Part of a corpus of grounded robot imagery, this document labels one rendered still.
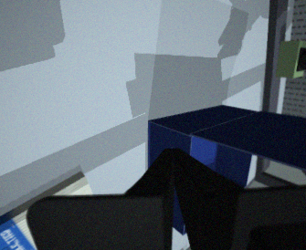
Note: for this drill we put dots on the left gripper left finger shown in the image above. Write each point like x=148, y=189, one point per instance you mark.
x=139, y=219

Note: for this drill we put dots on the grey perforated panel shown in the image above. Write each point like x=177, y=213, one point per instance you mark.
x=294, y=101

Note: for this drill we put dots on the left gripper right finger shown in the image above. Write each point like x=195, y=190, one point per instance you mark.
x=218, y=217

